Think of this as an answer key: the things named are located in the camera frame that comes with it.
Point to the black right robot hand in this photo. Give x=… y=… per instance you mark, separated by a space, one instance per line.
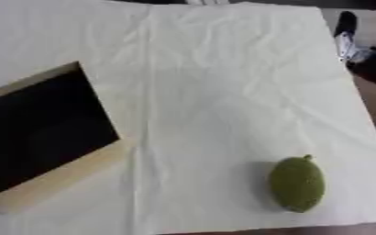
x=346 y=24

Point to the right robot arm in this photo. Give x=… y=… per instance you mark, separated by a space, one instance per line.
x=365 y=58

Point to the tan cardboard box black inside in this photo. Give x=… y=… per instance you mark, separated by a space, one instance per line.
x=47 y=128

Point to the green toy fruit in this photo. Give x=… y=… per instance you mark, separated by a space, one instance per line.
x=297 y=184

